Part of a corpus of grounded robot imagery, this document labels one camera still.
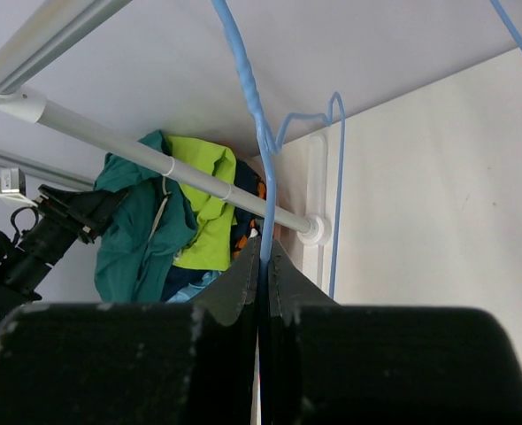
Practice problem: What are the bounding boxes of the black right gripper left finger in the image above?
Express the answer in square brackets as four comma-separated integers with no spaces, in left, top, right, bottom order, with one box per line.
[0,238,260,424]

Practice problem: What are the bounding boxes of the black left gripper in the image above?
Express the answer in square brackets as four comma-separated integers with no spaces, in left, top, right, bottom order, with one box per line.
[11,185,128,246]

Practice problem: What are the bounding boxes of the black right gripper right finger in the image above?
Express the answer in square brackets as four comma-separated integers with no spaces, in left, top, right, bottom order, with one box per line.
[269,243,522,424]

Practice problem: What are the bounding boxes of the teal green shorts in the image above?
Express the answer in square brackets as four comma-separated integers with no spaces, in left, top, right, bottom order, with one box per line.
[94,153,197,303]

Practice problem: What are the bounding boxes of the light blue shorts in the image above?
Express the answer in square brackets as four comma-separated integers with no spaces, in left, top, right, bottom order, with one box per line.
[167,271,222,303]

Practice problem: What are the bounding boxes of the lime green shorts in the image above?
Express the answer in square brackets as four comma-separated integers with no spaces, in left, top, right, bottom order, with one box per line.
[166,135,236,271]

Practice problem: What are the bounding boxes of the navy blue shorts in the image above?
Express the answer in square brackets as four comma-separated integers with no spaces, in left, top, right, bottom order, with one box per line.
[161,158,266,302]

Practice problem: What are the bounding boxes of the orange camouflage shorts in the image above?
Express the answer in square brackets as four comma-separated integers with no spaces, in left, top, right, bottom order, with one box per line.
[230,174,266,259]

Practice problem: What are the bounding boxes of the blue wire hanger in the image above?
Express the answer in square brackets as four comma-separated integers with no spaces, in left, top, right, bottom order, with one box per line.
[490,0,522,53]

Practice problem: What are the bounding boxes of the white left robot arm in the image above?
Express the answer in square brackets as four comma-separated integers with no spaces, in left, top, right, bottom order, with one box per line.
[0,185,129,322]

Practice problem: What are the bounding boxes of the silver clothes rack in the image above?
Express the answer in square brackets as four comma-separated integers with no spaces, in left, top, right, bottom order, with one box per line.
[0,0,333,289]

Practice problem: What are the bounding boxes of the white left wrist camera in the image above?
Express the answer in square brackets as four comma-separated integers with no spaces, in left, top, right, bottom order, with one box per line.
[0,167,29,205]

